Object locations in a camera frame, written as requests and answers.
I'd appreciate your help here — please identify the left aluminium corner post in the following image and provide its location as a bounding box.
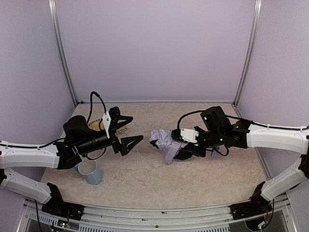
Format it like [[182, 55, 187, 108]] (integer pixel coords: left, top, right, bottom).
[[48, 0, 78, 107]]

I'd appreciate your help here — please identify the light blue plastic pitcher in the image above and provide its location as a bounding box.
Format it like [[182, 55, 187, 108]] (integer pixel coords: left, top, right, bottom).
[[74, 159, 102, 185]]

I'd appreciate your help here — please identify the right aluminium corner post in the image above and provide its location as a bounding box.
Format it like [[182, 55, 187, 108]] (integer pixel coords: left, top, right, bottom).
[[233, 0, 262, 108]]

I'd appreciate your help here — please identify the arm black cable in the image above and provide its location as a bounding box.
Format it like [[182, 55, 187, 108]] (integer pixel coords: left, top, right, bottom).
[[87, 91, 108, 124], [177, 110, 206, 131]]

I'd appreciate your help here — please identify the woven bamboo tray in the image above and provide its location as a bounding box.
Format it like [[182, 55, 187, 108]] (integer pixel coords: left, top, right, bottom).
[[87, 119, 127, 135]]

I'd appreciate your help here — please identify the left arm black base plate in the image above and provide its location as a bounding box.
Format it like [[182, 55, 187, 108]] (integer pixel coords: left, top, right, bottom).
[[42, 202, 84, 221]]

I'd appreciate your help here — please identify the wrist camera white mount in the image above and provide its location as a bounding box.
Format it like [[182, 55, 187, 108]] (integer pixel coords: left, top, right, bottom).
[[102, 106, 122, 139], [171, 128, 199, 145]]

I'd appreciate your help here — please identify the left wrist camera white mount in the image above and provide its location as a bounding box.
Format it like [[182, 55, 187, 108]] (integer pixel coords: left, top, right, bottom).
[[102, 106, 122, 139]]

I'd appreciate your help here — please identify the aluminium corner post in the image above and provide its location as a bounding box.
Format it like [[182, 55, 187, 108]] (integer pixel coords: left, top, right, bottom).
[[48, 0, 78, 107], [233, 0, 262, 108]]

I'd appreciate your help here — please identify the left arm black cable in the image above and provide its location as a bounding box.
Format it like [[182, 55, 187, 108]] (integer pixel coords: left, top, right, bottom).
[[87, 91, 108, 124]]

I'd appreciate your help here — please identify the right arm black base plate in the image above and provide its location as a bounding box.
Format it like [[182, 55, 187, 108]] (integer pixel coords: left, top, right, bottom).
[[230, 202, 272, 220]]

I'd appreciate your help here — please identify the lilac folding umbrella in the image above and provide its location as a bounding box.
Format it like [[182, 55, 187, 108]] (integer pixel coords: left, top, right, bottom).
[[148, 128, 220, 165]]

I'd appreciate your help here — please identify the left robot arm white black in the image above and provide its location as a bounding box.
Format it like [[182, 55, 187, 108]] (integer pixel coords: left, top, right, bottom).
[[0, 115, 143, 206]]

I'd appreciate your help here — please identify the aluminium front rail frame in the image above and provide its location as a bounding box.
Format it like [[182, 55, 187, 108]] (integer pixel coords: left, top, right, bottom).
[[16, 190, 297, 232]]

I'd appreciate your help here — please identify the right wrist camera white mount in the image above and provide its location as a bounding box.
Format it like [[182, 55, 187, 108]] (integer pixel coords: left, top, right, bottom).
[[171, 128, 199, 145]]

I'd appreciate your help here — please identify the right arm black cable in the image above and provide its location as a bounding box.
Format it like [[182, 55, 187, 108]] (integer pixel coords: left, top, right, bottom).
[[177, 110, 206, 131]]

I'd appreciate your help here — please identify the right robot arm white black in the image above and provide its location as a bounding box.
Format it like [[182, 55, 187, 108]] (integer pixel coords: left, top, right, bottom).
[[171, 106, 309, 219]]

